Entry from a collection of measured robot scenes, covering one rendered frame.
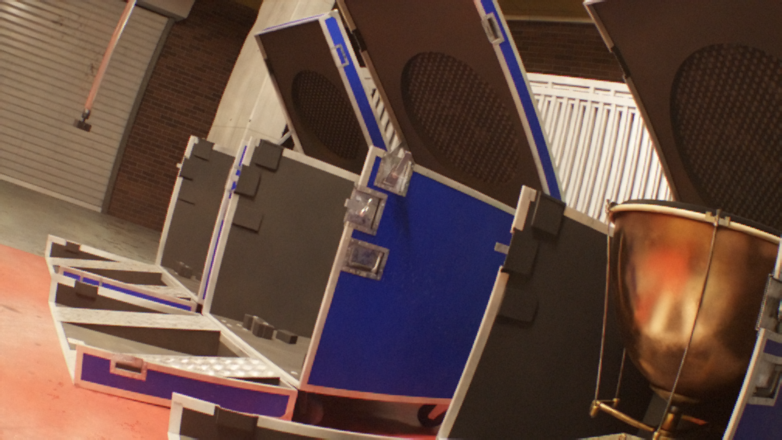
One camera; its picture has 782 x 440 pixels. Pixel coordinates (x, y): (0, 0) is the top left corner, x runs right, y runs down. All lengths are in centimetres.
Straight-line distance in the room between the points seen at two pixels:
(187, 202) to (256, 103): 136
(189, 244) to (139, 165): 431
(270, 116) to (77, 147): 342
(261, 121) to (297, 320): 220
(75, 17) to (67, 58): 54
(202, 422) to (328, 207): 160
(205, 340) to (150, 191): 570
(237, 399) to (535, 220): 104
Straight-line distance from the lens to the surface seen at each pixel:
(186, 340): 252
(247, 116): 490
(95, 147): 770
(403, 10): 273
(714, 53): 197
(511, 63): 245
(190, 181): 375
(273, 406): 204
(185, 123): 824
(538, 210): 188
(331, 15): 327
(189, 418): 167
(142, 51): 787
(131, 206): 806
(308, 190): 292
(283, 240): 290
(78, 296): 262
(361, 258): 207
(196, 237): 382
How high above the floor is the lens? 68
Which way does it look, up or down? 3 degrees up
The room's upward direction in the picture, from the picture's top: 17 degrees clockwise
